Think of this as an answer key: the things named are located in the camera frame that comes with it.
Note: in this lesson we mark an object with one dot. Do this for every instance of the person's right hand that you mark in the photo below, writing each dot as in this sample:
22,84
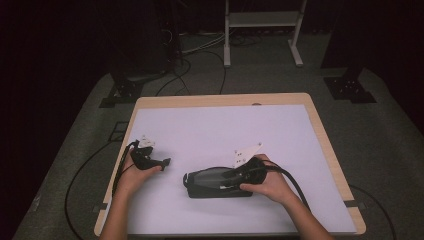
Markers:
275,186

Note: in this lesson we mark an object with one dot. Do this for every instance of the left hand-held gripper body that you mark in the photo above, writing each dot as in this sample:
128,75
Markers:
142,160

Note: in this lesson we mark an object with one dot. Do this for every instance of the black square floor frame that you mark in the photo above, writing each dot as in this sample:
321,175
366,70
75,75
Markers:
117,131

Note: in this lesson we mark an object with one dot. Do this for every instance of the black pencil case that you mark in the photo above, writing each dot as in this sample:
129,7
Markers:
206,186

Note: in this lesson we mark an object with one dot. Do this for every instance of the person's left hand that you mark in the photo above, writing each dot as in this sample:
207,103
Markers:
131,181

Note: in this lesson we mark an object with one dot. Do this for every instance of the black stand base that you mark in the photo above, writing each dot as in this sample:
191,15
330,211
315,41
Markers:
350,88
125,91

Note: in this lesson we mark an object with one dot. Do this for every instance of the white metal stand frame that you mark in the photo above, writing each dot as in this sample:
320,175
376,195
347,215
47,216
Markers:
263,19

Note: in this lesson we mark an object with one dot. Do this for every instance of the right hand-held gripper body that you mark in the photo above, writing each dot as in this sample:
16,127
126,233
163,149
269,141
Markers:
253,173

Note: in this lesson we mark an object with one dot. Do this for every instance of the white table mat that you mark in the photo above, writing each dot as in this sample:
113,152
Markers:
206,130

